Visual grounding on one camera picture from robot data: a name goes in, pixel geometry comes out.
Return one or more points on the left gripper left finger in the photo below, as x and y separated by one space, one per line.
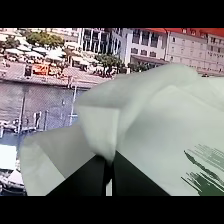
85 181

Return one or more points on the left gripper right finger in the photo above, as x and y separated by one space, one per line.
136 181

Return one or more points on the pale green T-shirt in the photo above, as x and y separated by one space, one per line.
153 130

